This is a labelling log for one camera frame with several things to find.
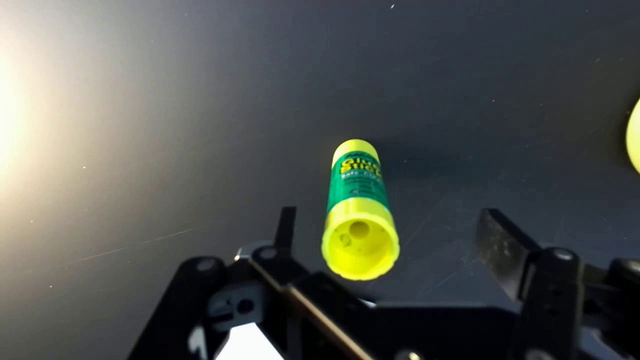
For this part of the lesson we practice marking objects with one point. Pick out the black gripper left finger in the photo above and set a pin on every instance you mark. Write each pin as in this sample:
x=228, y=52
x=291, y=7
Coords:
x=284, y=232

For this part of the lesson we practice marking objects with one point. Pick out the green yellow marker stick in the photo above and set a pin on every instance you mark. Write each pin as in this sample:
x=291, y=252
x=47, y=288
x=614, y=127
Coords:
x=359, y=212

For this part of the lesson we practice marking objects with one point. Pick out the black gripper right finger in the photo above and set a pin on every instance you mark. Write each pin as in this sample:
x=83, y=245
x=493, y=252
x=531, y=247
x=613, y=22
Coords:
x=506, y=251

